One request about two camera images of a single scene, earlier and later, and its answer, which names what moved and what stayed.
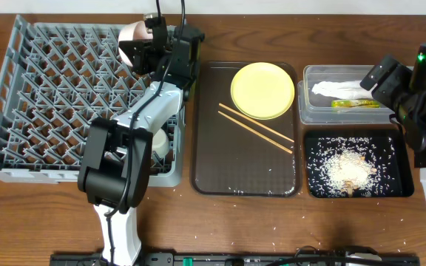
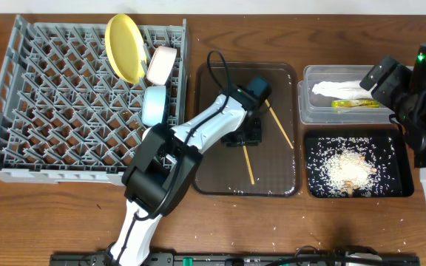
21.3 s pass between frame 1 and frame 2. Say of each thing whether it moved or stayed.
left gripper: moved
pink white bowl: moved
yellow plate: moved
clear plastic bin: stayed
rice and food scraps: stayed
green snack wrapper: stayed
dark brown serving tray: stayed
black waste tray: stayed
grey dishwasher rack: stayed
